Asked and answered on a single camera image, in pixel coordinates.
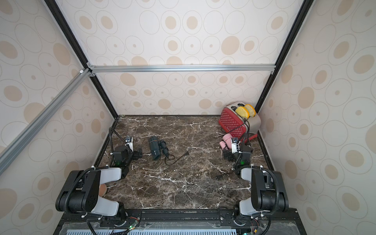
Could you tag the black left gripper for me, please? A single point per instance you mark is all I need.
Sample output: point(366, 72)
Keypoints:
point(135, 156)

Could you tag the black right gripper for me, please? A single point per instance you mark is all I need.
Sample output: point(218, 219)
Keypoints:
point(230, 154)

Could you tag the pink hair dryer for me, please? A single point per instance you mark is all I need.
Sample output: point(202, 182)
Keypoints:
point(226, 142)

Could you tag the dark green hair dryer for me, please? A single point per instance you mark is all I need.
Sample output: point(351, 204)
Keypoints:
point(157, 148)

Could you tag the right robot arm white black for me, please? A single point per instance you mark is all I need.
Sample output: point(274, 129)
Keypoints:
point(268, 192)

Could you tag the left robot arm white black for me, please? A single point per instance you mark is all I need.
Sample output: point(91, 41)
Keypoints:
point(80, 193)

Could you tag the red polka dot toaster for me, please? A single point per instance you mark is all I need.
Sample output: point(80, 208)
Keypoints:
point(237, 126)

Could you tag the yellow toast slice front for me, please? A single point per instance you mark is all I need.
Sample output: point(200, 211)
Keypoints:
point(242, 112)

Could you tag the yellow toast slice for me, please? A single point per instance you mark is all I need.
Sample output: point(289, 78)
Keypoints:
point(242, 112)
point(250, 110)

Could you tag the orange ceramic mug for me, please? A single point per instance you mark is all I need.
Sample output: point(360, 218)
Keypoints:
point(102, 190)

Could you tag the yellow toast slice back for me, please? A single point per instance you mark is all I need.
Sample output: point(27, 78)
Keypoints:
point(250, 110)

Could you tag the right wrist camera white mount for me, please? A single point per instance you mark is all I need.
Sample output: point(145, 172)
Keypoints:
point(234, 145)

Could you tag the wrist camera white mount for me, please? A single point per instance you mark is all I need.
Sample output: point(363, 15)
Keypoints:
point(129, 142)
point(234, 145)

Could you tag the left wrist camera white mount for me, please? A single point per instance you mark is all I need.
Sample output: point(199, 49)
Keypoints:
point(129, 142)

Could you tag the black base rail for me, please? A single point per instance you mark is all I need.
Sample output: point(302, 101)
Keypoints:
point(220, 221)

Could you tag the silver aluminium rail left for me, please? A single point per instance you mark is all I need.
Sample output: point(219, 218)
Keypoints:
point(24, 138)

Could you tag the black right corner post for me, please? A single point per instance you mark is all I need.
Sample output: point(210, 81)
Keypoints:
point(296, 26)

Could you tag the black corner frame post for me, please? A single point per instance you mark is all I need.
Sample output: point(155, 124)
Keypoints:
point(65, 28)

